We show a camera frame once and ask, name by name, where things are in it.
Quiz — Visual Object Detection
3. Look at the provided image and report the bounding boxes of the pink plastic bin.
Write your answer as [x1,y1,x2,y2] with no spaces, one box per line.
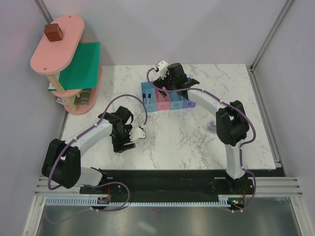
[155,89,170,111]

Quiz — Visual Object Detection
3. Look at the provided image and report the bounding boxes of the pink wooden shelf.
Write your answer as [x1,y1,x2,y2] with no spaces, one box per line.
[30,15,102,115]

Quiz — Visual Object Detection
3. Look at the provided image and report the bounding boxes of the purple plastic bin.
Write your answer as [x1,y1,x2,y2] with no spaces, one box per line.
[183,91,196,109]

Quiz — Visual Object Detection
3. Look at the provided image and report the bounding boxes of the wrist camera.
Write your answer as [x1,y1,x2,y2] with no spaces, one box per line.
[129,126,147,142]
[155,60,168,79]

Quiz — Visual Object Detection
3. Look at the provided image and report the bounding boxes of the light blue bin leftmost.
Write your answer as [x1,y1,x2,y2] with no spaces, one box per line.
[141,82,157,113]

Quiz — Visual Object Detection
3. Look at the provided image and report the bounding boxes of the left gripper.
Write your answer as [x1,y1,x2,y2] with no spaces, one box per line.
[111,124,135,153]

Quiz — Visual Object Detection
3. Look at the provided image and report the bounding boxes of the green folder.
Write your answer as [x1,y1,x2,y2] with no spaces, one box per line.
[54,42,101,90]

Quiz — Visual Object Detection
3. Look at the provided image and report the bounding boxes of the black Canon setup booklet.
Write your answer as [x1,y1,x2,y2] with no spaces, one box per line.
[74,88,92,106]

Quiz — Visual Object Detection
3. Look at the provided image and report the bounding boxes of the brown wooden block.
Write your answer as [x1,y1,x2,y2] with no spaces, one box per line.
[44,23,63,42]

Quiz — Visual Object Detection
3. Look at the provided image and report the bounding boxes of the light blue bin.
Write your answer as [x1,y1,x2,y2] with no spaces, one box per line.
[169,92,184,110]
[141,82,157,113]

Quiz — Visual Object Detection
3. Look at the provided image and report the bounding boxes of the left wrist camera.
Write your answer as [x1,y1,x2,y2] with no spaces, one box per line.
[129,126,147,142]

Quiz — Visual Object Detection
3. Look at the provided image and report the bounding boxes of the purple cable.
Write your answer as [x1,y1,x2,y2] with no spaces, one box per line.
[146,67,257,213]
[45,94,148,224]

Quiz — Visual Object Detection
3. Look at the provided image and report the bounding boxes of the white cable duct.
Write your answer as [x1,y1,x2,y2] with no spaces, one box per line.
[45,196,231,207]

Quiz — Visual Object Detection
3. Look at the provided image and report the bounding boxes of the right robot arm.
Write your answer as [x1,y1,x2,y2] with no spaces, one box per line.
[152,61,249,194]

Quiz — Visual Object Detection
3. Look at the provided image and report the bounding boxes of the blue cap marker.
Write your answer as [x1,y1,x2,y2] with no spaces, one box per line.
[142,93,146,104]

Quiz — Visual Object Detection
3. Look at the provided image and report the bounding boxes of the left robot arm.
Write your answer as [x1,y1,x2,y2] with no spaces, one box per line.
[51,106,135,193]

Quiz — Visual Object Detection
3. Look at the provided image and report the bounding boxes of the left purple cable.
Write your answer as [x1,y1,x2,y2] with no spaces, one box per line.
[45,94,148,224]

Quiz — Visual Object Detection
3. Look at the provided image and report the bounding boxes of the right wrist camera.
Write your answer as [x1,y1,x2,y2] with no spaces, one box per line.
[155,60,168,79]

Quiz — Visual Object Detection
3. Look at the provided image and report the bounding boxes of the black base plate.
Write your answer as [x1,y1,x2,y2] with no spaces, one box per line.
[78,168,285,203]

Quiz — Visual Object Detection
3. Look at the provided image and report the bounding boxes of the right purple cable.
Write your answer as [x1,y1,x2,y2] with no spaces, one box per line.
[146,67,257,213]

